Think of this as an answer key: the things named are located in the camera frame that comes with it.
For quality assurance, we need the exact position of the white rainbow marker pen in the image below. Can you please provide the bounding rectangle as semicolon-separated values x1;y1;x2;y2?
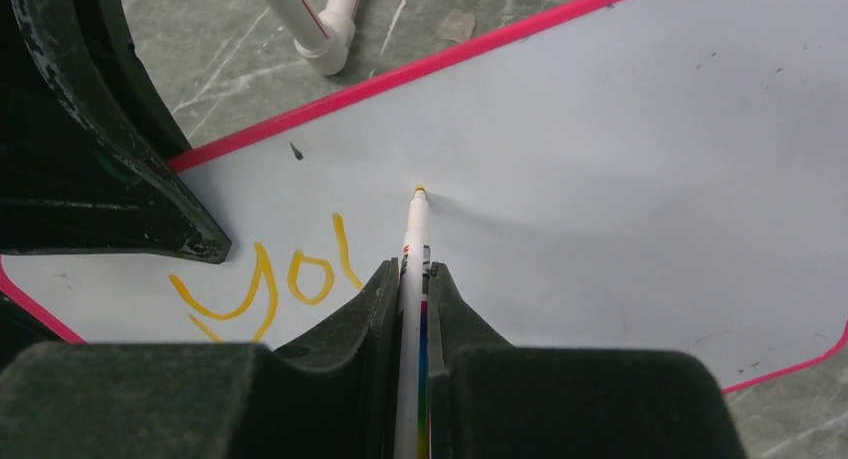
393;187;431;458

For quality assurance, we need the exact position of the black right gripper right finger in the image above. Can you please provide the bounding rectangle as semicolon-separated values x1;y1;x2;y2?
428;263;746;458

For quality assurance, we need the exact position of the pink framed whiteboard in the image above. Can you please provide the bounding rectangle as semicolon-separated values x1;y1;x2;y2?
1;0;847;391

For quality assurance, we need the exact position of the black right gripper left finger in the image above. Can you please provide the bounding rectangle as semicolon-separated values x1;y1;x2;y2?
1;259;398;458

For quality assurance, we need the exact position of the white PVC pipe frame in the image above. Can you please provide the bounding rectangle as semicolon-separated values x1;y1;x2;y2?
265;0;361;76

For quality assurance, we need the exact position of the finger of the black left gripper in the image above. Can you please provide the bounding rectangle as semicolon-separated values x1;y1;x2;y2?
1;0;231;264

